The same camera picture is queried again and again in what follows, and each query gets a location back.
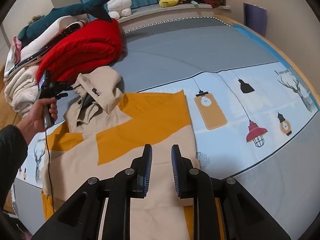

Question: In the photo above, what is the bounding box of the beige and mustard coat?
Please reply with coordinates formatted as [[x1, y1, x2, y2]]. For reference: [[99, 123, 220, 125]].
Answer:
[[41, 66, 199, 239]]

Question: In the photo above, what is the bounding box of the left forearm dark sleeve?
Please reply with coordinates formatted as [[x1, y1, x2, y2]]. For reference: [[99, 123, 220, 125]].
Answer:
[[0, 125, 28, 210]]

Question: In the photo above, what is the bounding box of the white folded clothes stack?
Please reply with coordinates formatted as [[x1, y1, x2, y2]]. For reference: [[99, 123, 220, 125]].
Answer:
[[4, 16, 89, 83]]

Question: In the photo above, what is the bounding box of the person's left hand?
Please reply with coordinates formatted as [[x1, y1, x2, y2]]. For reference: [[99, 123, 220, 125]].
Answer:
[[16, 98, 58, 145]]

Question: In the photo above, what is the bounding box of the cream folded blanket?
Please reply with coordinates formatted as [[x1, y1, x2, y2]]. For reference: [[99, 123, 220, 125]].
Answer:
[[4, 64, 39, 118]]

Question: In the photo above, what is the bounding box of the red folded blanket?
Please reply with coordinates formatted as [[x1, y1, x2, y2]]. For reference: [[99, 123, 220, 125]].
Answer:
[[35, 19, 122, 85]]

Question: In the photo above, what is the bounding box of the grey printed bed sheet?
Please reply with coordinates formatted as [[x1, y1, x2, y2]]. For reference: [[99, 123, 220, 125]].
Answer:
[[12, 17, 320, 235]]

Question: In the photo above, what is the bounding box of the blue shark plush toy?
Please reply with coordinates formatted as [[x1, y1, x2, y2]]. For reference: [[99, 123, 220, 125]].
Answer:
[[17, 0, 112, 48]]

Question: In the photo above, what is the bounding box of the white plush toy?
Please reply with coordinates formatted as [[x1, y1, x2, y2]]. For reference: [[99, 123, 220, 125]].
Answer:
[[107, 0, 132, 20]]

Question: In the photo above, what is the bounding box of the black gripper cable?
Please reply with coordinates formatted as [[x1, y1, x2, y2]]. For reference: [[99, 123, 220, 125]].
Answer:
[[43, 128, 56, 214]]

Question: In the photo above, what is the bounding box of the wooden bed frame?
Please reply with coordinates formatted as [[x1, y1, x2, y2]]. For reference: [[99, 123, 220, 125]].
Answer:
[[215, 14, 319, 106]]

